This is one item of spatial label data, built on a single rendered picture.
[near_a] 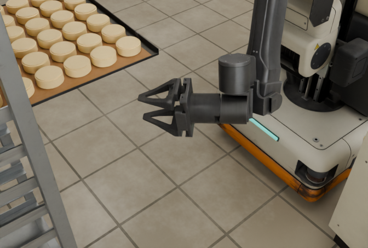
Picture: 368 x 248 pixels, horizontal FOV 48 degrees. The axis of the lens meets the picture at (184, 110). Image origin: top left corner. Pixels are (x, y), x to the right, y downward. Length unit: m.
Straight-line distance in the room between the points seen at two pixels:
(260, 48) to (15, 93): 0.43
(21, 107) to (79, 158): 1.27
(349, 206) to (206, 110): 0.88
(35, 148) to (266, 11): 0.48
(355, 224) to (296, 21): 0.71
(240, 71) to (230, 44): 1.95
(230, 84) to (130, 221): 1.08
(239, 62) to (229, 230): 1.06
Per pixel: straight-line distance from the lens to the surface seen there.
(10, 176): 1.41
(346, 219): 1.56
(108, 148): 1.97
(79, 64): 0.79
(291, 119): 1.73
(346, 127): 1.76
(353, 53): 1.52
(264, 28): 0.78
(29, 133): 0.74
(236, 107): 0.74
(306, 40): 1.44
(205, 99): 0.75
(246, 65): 0.72
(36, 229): 1.58
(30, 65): 0.82
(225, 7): 3.09
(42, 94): 0.77
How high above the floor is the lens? 1.41
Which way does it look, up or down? 41 degrees down
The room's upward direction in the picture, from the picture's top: straight up
